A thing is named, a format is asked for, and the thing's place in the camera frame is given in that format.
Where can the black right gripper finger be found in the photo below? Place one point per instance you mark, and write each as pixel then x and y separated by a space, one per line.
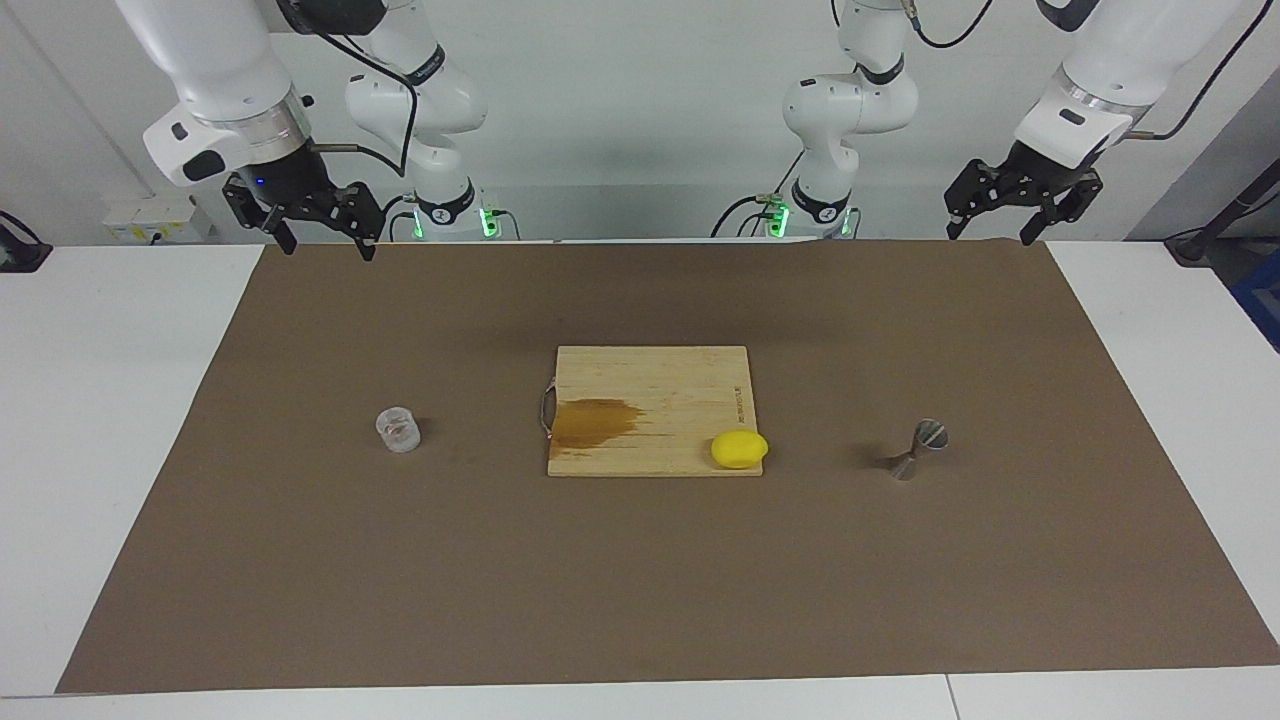
pixel 283 236
pixel 366 245

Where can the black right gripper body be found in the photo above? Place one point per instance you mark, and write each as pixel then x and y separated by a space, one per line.
pixel 290 185

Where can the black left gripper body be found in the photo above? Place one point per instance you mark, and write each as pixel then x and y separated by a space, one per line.
pixel 1030 175

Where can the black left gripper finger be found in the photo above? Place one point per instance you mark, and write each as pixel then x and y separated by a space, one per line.
pixel 955 222
pixel 1038 230

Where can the clear glass cup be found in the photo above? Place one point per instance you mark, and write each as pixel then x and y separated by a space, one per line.
pixel 398 430

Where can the steel double jigger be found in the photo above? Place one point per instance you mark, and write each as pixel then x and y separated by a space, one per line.
pixel 915 452

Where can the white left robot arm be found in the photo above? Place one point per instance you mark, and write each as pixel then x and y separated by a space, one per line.
pixel 850 105

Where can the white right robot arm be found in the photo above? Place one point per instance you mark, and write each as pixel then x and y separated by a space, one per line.
pixel 220 60

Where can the black stand pole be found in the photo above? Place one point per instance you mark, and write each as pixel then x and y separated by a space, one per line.
pixel 1215 225

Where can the blue crate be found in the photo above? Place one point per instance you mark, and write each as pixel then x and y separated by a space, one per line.
pixel 1262 300

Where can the black clamp base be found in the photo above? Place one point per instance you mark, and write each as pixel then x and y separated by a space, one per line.
pixel 20 252

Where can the yellow lemon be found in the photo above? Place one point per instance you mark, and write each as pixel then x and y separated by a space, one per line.
pixel 739 449

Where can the brown table mat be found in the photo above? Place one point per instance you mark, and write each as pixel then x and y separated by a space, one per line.
pixel 300 560

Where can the wooden cutting board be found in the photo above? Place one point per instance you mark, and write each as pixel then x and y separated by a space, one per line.
pixel 660 390

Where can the white wall power strip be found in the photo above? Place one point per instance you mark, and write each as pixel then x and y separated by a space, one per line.
pixel 155 218

